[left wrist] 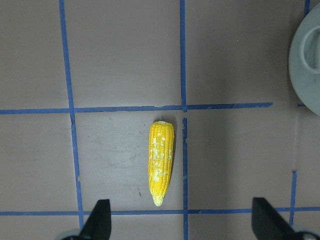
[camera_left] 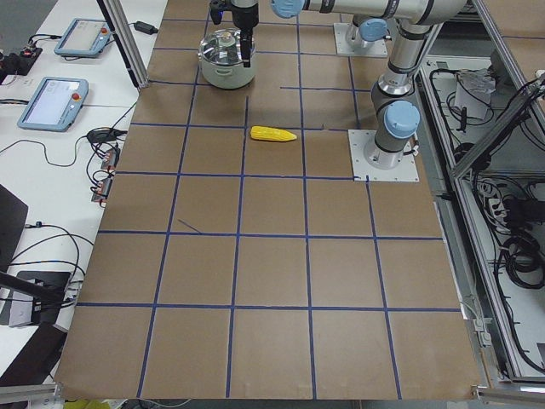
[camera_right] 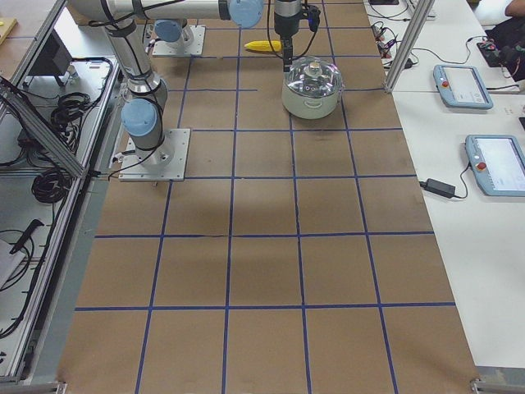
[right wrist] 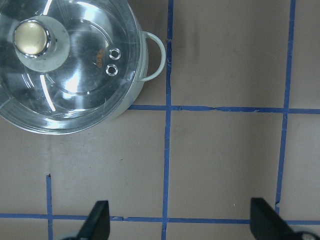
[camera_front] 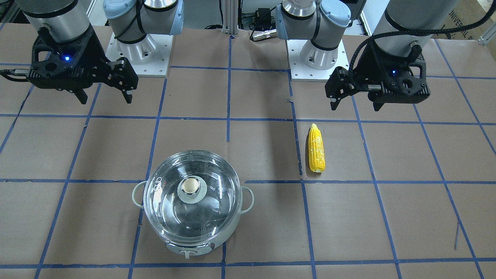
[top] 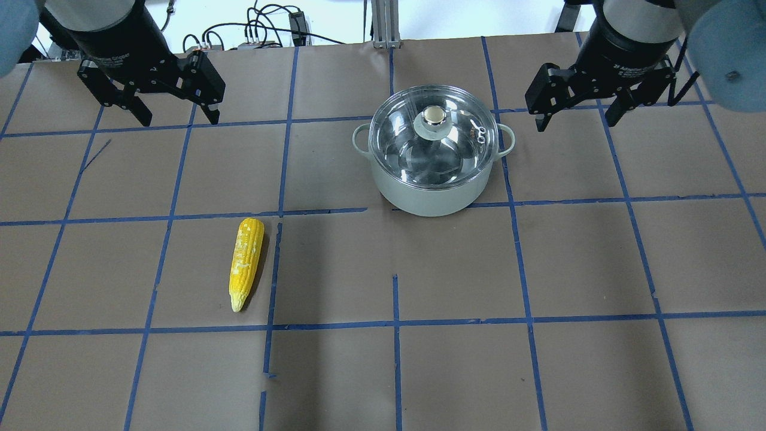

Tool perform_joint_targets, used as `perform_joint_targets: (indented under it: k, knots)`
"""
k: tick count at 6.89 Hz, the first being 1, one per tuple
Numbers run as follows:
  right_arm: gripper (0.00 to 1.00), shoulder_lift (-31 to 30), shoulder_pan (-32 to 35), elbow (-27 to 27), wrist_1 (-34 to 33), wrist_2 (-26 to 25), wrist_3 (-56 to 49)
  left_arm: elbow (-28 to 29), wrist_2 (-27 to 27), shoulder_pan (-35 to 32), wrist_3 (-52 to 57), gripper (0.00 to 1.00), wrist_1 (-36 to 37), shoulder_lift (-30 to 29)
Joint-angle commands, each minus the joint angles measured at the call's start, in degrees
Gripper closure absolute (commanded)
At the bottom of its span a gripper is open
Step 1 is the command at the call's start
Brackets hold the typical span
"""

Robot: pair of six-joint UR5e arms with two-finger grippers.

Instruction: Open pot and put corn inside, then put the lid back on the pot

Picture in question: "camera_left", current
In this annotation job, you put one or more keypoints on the upper teach pendant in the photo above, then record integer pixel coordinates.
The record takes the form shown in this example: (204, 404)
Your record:
(83, 38)

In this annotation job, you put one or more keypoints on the pale green cooking pot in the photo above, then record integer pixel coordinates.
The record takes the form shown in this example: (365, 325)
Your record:
(232, 77)

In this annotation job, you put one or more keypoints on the brown paper table cover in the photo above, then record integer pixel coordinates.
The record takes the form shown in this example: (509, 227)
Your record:
(226, 267)

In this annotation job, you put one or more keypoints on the black laptop corner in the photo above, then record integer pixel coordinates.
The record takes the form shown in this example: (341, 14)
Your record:
(13, 213)

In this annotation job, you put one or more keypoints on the crumpled white paper cup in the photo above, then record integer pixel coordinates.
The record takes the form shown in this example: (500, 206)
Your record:
(473, 92)

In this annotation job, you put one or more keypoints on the teach pendant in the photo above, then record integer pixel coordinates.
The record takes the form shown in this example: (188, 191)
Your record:
(55, 104)
(83, 38)

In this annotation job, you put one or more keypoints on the aluminium frame post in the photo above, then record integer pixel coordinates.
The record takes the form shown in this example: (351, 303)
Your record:
(116, 19)

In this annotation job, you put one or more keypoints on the black box on desk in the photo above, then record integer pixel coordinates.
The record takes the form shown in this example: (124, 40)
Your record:
(35, 297)

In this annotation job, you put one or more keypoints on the lower teach pendant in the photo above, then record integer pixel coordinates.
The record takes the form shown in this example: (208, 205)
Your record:
(55, 104)

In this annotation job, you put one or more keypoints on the black power adapter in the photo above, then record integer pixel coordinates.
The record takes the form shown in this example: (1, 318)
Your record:
(146, 28)

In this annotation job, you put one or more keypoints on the glass pot lid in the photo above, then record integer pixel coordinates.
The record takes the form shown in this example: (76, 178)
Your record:
(220, 48)

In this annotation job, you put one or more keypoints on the yellow corn cob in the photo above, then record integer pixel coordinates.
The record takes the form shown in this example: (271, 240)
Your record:
(263, 133)

